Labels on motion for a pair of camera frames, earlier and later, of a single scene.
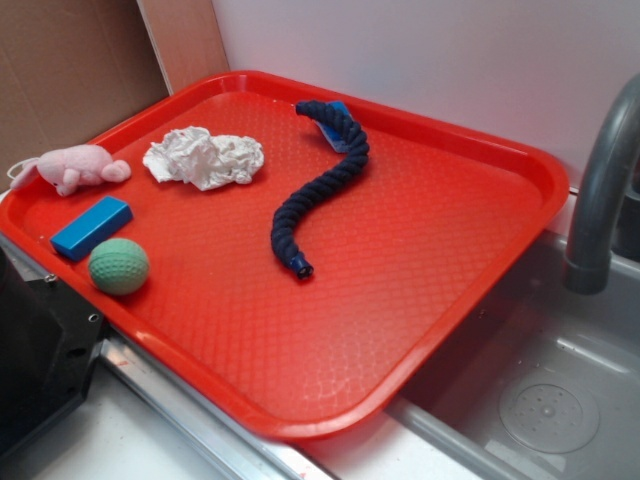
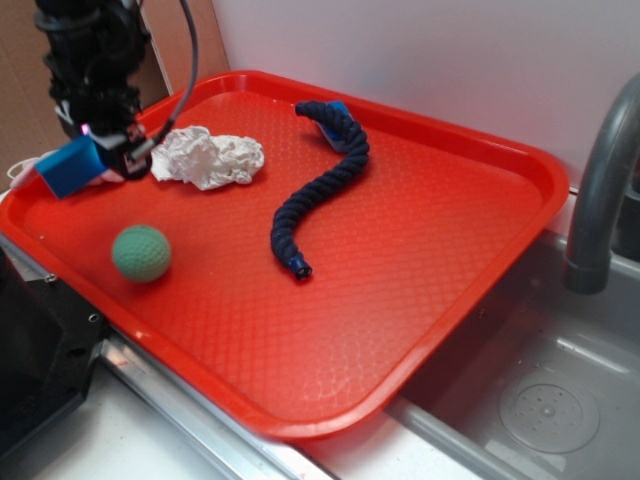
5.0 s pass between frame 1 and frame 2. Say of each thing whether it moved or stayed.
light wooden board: stayed
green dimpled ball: moved
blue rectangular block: moved
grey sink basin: stayed
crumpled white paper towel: stayed
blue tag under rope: stayed
